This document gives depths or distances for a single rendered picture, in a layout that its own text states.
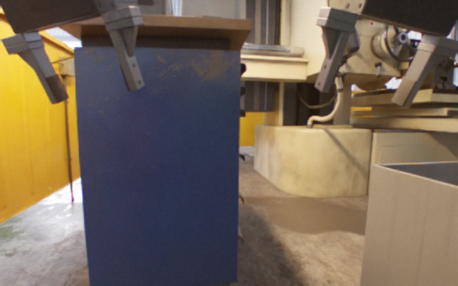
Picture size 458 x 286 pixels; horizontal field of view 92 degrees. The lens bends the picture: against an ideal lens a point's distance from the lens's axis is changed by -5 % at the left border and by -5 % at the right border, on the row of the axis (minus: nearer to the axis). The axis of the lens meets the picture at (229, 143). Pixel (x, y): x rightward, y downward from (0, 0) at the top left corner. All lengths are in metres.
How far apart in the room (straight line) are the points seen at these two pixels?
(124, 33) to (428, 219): 0.70
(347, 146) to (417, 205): 1.58
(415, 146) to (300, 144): 1.13
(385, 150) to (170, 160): 2.11
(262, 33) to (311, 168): 1.45
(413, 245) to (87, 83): 0.94
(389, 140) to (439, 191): 1.88
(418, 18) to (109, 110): 0.68
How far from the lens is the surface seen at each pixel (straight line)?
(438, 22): 0.41
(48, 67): 0.45
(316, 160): 2.14
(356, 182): 2.38
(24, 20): 0.41
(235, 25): 0.67
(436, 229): 0.70
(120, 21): 0.35
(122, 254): 0.84
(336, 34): 0.35
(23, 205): 1.80
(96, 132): 0.75
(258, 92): 2.52
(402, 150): 2.65
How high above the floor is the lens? 0.69
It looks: 6 degrees down
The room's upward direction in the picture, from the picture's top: 1 degrees clockwise
